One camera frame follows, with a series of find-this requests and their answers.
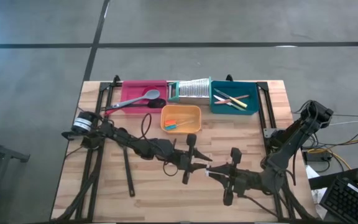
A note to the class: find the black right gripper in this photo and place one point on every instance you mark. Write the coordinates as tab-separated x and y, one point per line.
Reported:
241	182

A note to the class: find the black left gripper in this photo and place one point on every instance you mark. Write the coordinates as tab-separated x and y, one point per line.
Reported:
190	160

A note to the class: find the white bladed knife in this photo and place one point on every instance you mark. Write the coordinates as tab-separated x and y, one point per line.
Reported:
217	98

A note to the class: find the black solid serving spoon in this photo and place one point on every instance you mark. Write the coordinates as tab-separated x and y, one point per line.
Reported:
130	177

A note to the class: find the black slotted serving spoon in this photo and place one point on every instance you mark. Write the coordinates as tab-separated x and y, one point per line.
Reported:
158	103

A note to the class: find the grey silicone spoon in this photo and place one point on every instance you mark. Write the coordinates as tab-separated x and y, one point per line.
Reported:
152	94

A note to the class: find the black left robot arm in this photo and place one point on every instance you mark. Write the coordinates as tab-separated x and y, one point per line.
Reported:
126	140

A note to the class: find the yellow plastic bin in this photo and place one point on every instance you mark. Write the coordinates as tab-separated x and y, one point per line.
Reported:
185	112

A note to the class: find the teal plastic bin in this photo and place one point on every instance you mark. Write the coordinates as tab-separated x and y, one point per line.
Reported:
250	107

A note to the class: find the white paper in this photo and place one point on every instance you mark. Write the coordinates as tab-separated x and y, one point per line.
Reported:
310	171

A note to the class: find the black power adapter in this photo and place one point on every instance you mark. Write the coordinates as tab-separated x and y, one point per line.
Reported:
315	156

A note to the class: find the pink plastic bin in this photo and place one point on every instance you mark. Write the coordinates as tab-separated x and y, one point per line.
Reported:
132	88

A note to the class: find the black desk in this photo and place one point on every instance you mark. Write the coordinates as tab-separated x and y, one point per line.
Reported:
331	180

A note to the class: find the black keyboard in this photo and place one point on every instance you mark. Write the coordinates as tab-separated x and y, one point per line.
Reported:
350	202

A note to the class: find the black metal stand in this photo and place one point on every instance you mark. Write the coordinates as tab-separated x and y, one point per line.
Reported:
5	151

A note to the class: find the black bracket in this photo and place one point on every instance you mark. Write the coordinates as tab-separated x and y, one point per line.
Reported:
68	135

